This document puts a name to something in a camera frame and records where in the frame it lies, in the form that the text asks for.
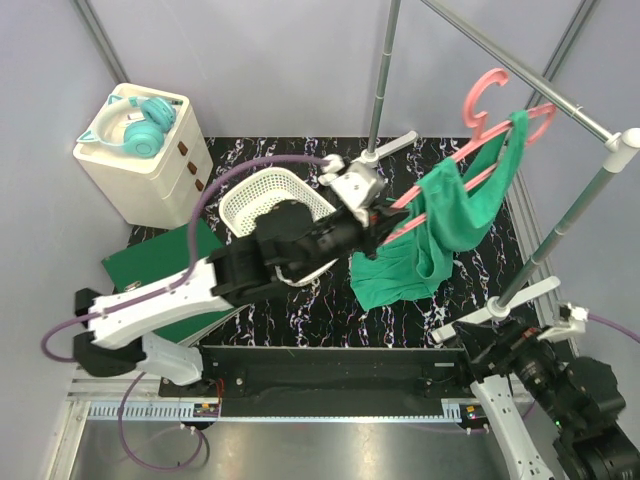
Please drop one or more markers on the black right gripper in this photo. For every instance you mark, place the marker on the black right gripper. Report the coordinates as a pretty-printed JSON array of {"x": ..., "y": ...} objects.
[{"x": 509, "y": 337}]

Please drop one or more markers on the silver clothes rack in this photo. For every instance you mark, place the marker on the silver clothes rack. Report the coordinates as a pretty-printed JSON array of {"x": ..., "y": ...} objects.
[{"x": 622, "y": 148}]

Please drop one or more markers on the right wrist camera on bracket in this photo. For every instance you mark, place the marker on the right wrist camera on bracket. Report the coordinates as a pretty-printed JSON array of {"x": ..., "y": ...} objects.
[{"x": 570, "y": 321}]

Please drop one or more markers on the white slotted cable duct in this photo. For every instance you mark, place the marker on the white slotted cable duct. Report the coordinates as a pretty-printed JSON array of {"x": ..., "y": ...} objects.
[{"x": 195, "y": 412}]

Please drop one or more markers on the green tank top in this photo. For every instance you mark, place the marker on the green tank top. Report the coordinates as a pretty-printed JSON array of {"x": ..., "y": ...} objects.
[{"x": 460, "y": 209}]

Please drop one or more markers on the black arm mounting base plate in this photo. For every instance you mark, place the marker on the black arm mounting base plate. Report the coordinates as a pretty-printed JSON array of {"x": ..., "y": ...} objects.
[{"x": 328, "y": 382}]

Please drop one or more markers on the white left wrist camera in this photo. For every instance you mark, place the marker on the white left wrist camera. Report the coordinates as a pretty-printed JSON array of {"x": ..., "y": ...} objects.
[{"x": 356, "y": 185}]

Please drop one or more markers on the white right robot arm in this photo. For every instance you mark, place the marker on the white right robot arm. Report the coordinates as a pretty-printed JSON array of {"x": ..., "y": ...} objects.
[{"x": 581, "y": 397}]

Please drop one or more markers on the white perforated plastic basket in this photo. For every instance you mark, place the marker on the white perforated plastic basket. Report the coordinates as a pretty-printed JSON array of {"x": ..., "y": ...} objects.
[{"x": 260, "y": 192}]

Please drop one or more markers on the green ring binder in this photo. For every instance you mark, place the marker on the green ring binder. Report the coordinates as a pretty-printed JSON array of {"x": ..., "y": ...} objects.
[{"x": 152, "y": 254}]

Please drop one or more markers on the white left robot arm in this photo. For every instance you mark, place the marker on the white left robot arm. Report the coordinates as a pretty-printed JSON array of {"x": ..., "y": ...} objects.
[{"x": 286, "y": 245}]

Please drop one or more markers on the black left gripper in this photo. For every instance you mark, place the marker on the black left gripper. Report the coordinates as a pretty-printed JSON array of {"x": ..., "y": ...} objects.
[{"x": 380, "y": 215}]

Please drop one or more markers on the white drawer cabinet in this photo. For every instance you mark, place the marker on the white drawer cabinet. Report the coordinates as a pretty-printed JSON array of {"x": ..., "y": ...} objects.
[{"x": 161, "y": 191}]

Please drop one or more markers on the teal cat-ear headphones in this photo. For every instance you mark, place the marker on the teal cat-ear headphones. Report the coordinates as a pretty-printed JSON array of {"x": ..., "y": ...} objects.
[{"x": 142, "y": 138}]

